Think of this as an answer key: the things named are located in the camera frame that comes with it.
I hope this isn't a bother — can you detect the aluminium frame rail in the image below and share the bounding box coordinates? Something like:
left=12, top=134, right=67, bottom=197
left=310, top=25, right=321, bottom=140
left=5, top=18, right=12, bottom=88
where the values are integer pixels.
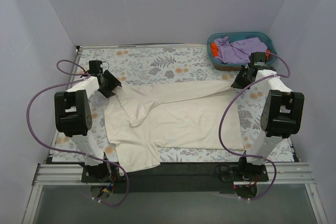
left=33, top=162, right=315, bottom=185

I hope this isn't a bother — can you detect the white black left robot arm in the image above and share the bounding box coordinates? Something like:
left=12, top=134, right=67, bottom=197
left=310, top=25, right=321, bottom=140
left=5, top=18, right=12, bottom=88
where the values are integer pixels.
left=54, top=60, right=121, bottom=182

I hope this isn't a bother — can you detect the cream white t shirt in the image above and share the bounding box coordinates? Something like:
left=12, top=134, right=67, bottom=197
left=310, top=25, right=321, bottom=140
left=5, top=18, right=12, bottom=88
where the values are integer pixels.
left=104, top=80, right=244, bottom=172

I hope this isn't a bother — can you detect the floral patterned table mat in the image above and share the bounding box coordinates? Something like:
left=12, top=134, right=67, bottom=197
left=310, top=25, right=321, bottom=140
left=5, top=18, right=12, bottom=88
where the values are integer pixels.
left=51, top=46, right=293, bottom=164

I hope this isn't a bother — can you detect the lavender purple t shirt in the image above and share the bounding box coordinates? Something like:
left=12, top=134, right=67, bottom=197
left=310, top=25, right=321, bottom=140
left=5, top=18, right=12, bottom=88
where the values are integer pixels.
left=212, top=36, right=268, bottom=65

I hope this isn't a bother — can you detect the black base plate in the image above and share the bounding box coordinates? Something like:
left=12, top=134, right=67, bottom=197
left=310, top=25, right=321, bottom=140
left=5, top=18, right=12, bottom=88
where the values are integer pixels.
left=81, top=161, right=269, bottom=199

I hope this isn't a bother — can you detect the teal plastic laundry basket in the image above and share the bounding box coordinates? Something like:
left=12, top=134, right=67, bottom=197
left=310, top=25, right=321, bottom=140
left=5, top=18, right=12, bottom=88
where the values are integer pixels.
left=206, top=31, right=277, bottom=71

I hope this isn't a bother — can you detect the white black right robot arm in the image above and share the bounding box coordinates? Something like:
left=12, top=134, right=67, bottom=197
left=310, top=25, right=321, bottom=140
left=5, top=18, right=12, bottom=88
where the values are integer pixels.
left=232, top=52, right=305, bottom=181

